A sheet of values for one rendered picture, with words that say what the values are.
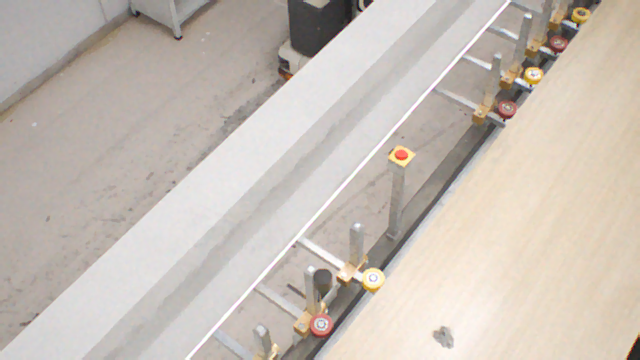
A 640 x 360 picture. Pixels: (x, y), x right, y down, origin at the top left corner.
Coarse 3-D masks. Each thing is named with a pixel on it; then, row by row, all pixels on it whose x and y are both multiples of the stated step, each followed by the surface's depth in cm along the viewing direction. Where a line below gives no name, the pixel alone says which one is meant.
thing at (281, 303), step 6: (258, 282) 249; (252, 288) 250; (258, 288) 248; (264, 288) 248; (264, 294) 247; (270, 294) 246; (276, 294) 246; (270, 300) 247; (276, 300) 245; (282, 300) 245; (276, 306) 246; (282, 306) 244; (288, 306) 243; (288, 312) 243; (294, 312) 242; (300, 312) 242; (294, 318) 243
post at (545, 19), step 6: (546, 0) 305; (552, 0) 303; (546, 6) 307; (552, 6) 307; (546, 12) 310; (540, 18) 314; (546, 18) 312; (540, 24) 316; (546, 24) 315; (540, 30) 318; (546, 30) 319; (540, 36) 321
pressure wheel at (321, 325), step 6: (312, 318) 235; (318, 318) 236; (324, 318) 235; (330, 318) 235; (312, 324) 234; (318, 324) 234; (324, 324) 234; (330, 324) 234; (312, 330) 233; (318, 330) 233; (324, 330) 233; (330, 330) 233; (318, 336) 233; (324, 336) 233
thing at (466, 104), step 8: (432, 88) 310; (440, 88) 310; (440, 96) 310; (448, 96) 307; (456, 96) 306; (456, 104) 307; (464, 104) 304; (472, 104) 303; (472, 112) 304; (488, 112) 300; (488, 120) 301; (496, 120) 298
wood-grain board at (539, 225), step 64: (576, 64) 305; (512, 128) 284; (576, 128) 283; (512, 192) 265; (576, 192) 264; (448, 256) 249; (512, 256) 248; (576, 256) 247; (384, 320) 235; (448, 320) 234; (512, 320) 233; (576, 320) 233
